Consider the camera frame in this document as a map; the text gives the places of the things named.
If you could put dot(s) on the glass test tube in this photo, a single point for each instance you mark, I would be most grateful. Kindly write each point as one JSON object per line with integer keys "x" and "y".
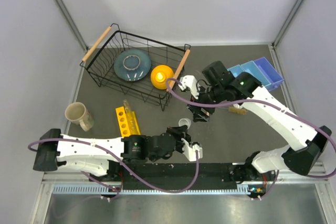
{"x": 133, "y": 126}
{"x": 128, "y": 112}

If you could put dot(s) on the test tube brush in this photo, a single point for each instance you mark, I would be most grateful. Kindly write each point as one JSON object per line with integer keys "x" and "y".
{"x": 233, "y": 109}

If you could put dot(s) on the yellow test tube rack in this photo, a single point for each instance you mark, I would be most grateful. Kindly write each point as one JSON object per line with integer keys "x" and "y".
{"x": 124, "y": 124}

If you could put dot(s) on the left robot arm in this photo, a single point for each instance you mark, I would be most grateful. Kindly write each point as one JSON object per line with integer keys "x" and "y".
{"x": 95, "y": 156}

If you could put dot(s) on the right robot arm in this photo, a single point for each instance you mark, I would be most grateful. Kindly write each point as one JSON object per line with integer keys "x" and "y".
{"x": 304, "y": 143}

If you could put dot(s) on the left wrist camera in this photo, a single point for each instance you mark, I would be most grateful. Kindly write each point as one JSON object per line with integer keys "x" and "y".
{"x": 190, "y": 150}

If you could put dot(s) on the white plastic funnel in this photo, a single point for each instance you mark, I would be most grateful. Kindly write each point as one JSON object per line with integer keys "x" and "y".
{"x": 184, "y": 122}

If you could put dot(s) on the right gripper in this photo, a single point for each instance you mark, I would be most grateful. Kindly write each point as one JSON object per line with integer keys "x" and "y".
{"x": 198, "y": 115}

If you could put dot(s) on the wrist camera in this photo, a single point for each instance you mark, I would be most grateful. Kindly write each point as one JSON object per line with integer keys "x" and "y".
{"x": 189, "y": 83}
{"x": 190, "y": 150}

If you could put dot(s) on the yellow ribbed funnel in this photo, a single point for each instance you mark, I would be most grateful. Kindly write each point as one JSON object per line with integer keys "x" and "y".
{"x": 159, "y": 75}

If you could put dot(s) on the light blue bin left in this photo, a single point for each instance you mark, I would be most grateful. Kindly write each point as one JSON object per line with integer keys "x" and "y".
{"x": 236, "y": 70}

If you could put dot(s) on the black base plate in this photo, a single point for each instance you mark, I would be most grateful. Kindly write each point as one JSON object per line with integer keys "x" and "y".
{"x": 174, "y": 176}

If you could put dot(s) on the light blue bin middle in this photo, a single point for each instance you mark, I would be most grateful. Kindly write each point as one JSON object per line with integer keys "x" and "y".
{"x": 252, "y": 68}

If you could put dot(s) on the purple blue bin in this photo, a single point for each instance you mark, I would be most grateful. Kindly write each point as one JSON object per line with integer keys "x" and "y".
{"x": 270, "y": 77}

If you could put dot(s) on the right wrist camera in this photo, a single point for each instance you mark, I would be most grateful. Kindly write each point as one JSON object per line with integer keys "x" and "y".
{"x": 189, "y": 83}

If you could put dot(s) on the beige ceramic mug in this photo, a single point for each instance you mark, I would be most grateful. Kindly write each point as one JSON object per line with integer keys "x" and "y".
{"x": 78, "y": 114}

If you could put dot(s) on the light blue bin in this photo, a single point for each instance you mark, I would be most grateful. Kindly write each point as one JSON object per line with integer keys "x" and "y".
{"x": 236, "y": 70}
{"x": 252, "y": 68}

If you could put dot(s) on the black wire dish basket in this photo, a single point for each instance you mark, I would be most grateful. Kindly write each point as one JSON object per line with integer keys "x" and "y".
{"x": 99, "y": 61}

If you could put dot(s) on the cable duct rail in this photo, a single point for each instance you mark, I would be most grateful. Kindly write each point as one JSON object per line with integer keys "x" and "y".
{"x": 92, "y": 189}

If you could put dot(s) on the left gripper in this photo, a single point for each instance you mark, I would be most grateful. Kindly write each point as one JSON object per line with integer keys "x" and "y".
{"x": 179, "y": 132}

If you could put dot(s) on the blue ceramic plate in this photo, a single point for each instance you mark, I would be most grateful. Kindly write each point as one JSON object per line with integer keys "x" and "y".
{"x": 132, "y": 65}

